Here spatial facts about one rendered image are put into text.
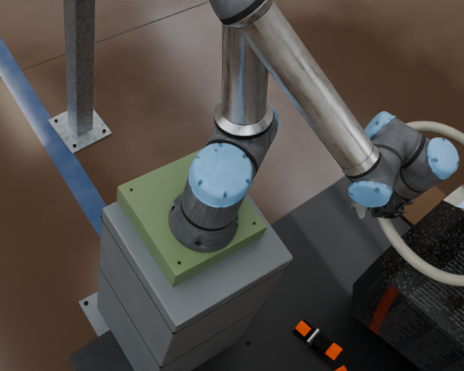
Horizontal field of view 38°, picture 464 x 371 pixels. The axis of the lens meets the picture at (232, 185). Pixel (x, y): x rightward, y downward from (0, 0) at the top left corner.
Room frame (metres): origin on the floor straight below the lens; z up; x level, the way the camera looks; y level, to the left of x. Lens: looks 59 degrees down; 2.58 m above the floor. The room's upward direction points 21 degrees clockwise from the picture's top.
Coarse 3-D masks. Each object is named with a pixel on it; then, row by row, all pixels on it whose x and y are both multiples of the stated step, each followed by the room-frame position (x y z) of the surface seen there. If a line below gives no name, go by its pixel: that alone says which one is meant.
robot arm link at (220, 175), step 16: (208, 144) 0.95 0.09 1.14; (224, 144) 0.93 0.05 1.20; (208, 160) 0.87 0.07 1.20; (224, 160) 0.89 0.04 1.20; (240, 160) 0.90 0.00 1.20; (192, 176) 0.83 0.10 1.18; (208, 176) 0.83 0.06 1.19; (224, 176) 0.85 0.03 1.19; (240, 176) 0.86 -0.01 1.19; (192, 192) 0.81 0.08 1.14; (208, 192) 0.80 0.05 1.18; (224, 192) 0.81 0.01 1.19; (240, 192) 0.83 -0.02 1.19; (192, 208) 0.79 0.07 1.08; (208, 208) 0.79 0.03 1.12; (224, 208) 0.80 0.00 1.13; (208, 224) 0.79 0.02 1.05; (224, 224) 0.81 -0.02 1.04
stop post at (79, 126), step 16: (64, 0) 1.53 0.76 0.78; (80, 0) 1.51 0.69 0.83; (64, 16) 1.53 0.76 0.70; (80, 16) 1.51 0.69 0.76; (80, 32) 1.51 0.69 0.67; (80, 48) 1.50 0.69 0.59; (80, 64) 1.50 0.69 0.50; (80, 80) 1.50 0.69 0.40; (80, 96) 1.50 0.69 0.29; (64, 112) 1.58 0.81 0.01; (80, 112) 1.50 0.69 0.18; (64, 128) 1.51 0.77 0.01; (80, 128) 1.50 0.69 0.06; (96, 128) 1.56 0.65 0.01; (80, 144) 1.46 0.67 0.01
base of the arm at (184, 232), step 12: (180, 204) 0.83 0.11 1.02; (180, 216) 0.80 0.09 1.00; (180, 228) 0.78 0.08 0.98; (192, 228) 0.78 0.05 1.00; (204, 228) 0.78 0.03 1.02; (228, 228) 0.82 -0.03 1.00; (180, 240) 0.77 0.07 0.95; (192, 240) 0.77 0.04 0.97; (204, 240) 0.77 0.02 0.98; (216, 240) 0.79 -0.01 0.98; (228, 240) 0.81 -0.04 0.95
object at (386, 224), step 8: (416, 128) 1.29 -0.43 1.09; (424, 128) 1.31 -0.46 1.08; (432, 128) 1.33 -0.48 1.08; (440, 128) 1.34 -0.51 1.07; (448, 128) 1.35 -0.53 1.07; (448, 136) 1.34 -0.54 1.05; (456, 136) 1.35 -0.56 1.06; (384, 224) 0.95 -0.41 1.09; (392, 224) 0.96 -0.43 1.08; (384, 232) 0.94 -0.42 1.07; (392, 232) 0.94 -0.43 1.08; (392, 240) 0.92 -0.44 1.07; (400, 240) 0.93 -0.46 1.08; (400, 248) 0.91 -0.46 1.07; (408, 248) 0.92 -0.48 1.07; (408, 256) 0.90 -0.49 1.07; (416, 256) 0.91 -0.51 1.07; (416, 264) 0.89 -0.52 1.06; (424, 264) 0.90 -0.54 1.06; (424, 272) 0.88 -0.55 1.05; (432, 272) 0.89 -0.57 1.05; (440, 272) 0.90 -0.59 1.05; (448, 272) 0.91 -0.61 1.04; (440, 280) 0.89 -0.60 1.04; (448, 280) 0.89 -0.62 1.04; (456, 280) 0.90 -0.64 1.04
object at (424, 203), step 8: (424, 192) 1.87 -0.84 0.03; (432, 192) 1.89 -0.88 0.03; (440, 192) 1.90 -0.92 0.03; (416, 200) 1.81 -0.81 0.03; (424, 200) 1.83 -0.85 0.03; (432, 200) 1.84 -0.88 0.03; (440, 200) 1.86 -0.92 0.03; (408, 208) 1.75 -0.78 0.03; (416, 208) 1.77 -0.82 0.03; (424, 208) 1.78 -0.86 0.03; (432, 208) 1.80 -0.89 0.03; (408, 216) 1.71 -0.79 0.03; (416, 216) 1.73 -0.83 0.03
